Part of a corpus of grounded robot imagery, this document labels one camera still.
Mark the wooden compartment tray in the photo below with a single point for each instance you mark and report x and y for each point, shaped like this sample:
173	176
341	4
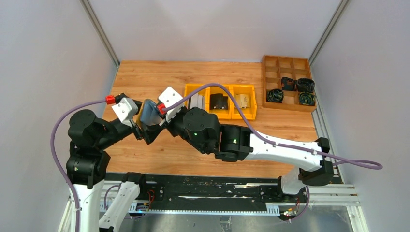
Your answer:
287	84

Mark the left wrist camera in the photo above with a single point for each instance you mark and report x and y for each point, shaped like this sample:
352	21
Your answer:
125	110

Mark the aluminium frame rail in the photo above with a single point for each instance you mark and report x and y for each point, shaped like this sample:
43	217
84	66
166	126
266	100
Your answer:
333	208

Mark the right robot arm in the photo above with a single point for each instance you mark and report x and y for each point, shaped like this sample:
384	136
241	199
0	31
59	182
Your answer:
232	143

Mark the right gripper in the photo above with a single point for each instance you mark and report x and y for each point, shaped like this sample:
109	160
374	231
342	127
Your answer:
166	123

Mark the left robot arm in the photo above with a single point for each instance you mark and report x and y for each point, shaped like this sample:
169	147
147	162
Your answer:
87	165

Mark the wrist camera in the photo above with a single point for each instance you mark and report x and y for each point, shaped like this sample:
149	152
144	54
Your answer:
169	97
125	110

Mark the grey cards in right bin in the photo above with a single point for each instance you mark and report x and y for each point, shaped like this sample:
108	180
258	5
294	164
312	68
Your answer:
243	100

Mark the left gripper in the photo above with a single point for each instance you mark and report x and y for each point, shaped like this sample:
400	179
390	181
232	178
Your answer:
137	128

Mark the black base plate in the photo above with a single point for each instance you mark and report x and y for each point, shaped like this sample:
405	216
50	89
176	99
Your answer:
210	193

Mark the grey cards in bin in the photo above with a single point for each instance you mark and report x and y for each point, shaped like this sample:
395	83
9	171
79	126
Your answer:
197	100
243	100

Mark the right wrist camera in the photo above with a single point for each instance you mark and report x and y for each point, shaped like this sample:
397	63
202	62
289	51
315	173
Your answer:
169	97

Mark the grey cards in left bin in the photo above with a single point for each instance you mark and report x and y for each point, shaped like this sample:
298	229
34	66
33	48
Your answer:
197	100

